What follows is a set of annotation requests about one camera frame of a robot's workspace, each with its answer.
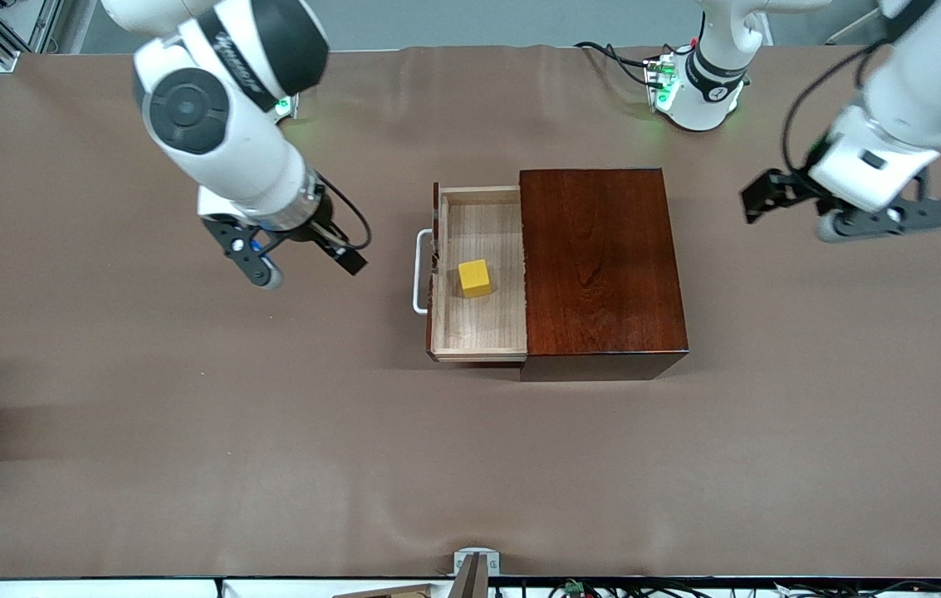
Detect black base cables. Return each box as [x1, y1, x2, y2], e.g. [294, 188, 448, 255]
[574, 38, 692, 89]

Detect light wooden board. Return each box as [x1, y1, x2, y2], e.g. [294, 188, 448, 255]
[332, 583, 434, 598]

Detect light wood drawer white handle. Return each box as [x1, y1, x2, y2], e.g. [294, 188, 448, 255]
[412, 182, 530, 365]

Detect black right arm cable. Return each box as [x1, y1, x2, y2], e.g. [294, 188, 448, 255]
[316, 169, 374, 251]

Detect grey metal bracket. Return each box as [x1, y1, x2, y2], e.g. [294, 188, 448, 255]
[453, 547, 502, 598]

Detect dark red wooden cabinet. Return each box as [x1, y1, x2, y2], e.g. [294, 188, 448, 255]
[517, 168, 690, 383]

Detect brown table mat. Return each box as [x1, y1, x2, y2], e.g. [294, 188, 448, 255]
[0, 44, 941, 581]

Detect bundle of black cables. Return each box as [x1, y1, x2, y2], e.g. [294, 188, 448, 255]
[491, 578, 941, 598]

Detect yellow block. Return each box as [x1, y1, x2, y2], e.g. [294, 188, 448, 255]
[458, 258, 493, 299]

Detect aluminium frame rail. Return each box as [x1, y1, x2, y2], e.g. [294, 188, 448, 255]
[0, 0, 66, 74]

